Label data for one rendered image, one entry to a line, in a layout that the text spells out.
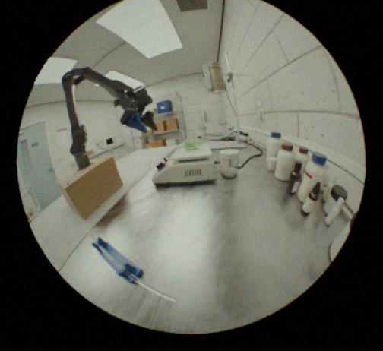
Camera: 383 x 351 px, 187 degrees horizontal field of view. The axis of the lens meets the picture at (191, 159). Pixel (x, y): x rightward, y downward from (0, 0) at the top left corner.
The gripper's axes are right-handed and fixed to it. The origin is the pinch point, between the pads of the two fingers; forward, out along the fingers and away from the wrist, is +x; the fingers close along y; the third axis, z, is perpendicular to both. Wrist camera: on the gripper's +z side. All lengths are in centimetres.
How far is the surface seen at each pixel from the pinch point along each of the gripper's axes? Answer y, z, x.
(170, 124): 209, -37, -27
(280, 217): -28.3, 16.6, 36.1
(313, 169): -27, 29, 34
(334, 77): -27, 58, 25
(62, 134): 61, -192, -202
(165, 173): -11.4, -2.1, 17.4
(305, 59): -16, 64, 17
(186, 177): -11.4, 1.9, 22.4
